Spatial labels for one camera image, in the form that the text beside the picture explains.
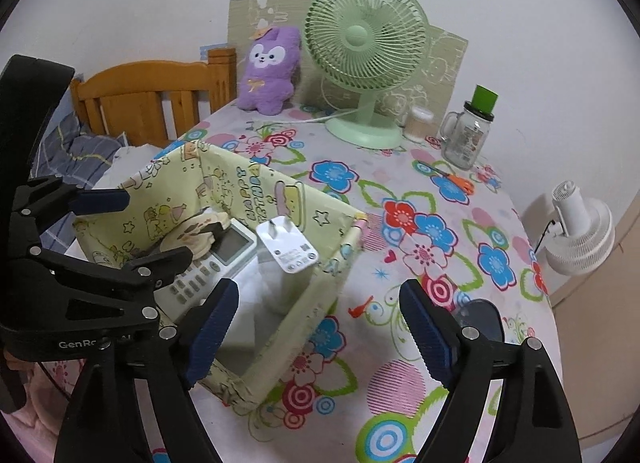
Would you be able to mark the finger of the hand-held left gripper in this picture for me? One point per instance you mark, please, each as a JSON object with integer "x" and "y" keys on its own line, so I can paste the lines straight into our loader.
{"x": 160, "y": 263}
{"x": 102, "y": 201}

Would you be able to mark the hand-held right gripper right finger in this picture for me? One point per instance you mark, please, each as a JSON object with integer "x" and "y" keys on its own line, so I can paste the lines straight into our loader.
{"x": 427, "y": 333}

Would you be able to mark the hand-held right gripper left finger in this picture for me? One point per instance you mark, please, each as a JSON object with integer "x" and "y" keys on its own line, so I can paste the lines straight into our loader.
{"x": 215, "y": 333}

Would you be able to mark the light wooden carved object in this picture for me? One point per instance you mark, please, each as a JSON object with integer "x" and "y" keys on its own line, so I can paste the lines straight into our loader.
{"x": 192, "y": 235}

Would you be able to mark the yellow printed fabric basket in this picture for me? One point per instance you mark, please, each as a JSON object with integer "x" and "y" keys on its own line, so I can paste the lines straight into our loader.
{"x": 230, "y": 178}

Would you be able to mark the white power adapter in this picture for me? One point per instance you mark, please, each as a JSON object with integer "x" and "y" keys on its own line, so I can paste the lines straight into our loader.
{"x": 290, "y": 248}

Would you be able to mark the white cloth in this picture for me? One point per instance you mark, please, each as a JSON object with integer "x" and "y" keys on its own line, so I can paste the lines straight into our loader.
{"x": 130, "y": 163}

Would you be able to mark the grey plaid pillow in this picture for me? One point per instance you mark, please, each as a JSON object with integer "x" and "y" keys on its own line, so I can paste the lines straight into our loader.
{"x": 85, "y": 148}

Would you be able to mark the white remote control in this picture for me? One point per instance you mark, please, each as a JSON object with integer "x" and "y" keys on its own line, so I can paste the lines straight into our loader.
{"x": 230, "y": 248}

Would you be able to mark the floral tablecloth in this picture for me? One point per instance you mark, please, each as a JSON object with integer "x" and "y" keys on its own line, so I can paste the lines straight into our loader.
{"x": 440, "y": 243}

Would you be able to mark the pink cloth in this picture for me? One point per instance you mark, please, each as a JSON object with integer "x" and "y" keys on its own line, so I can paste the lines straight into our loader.
{"x": 40, "y": 423}

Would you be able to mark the wooden bed headboard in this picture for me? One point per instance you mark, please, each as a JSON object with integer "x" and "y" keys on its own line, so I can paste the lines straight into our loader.
{"x": 145, "y": 98}

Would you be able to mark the white clip fan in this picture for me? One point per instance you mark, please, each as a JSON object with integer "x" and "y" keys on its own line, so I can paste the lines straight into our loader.
{"x": 585, "y": 238}

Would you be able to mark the glass mug jar green lid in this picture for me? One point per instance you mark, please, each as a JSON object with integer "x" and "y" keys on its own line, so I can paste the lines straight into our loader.
{"x": 467, "y": 138}

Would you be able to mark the cotton swab jar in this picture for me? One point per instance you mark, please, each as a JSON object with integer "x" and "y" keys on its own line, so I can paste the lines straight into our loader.
{"x": 419, "y": 125}

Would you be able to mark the purple plush rabbit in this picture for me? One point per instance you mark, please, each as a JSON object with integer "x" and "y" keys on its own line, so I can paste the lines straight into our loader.
{"x": 267, "y": 73}

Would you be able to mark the green desk fan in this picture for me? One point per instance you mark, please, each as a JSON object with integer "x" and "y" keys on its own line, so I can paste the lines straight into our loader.
{"x": 365, "y": 38}

